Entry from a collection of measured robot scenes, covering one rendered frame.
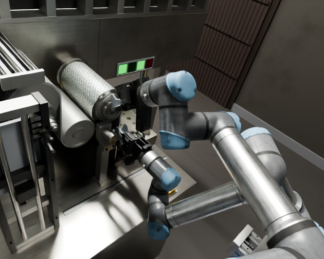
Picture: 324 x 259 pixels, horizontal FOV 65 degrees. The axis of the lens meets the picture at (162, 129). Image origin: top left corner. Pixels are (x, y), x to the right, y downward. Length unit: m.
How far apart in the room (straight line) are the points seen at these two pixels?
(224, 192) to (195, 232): 1.38
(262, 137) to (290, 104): 2.46
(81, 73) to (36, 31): 0.21
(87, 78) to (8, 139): 0.40
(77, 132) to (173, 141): 0.42
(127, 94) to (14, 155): 0.34
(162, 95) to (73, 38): 0.61
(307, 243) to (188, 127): 0.33
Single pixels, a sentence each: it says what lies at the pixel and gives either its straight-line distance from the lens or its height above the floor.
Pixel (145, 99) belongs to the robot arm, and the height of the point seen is 1.42.
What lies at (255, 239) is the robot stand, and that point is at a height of 0.76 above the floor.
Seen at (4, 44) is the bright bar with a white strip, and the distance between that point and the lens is 0.90.
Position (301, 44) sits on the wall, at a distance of 3.16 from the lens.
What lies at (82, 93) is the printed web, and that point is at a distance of 0.96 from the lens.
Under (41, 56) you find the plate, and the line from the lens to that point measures 1.12.
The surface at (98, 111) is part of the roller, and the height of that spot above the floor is 1.26.
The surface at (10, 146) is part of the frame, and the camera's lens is 0.71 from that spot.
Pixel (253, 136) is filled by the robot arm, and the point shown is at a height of 1.33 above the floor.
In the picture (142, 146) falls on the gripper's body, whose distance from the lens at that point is 0.93.
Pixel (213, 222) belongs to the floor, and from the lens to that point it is 2.27.
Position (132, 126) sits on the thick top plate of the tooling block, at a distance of 1.22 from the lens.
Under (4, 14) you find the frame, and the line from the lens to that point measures 1.04.
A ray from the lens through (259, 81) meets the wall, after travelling 3.38.
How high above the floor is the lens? 1.80
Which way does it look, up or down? 38 degrees down
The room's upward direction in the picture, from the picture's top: 15 degrees clockwise
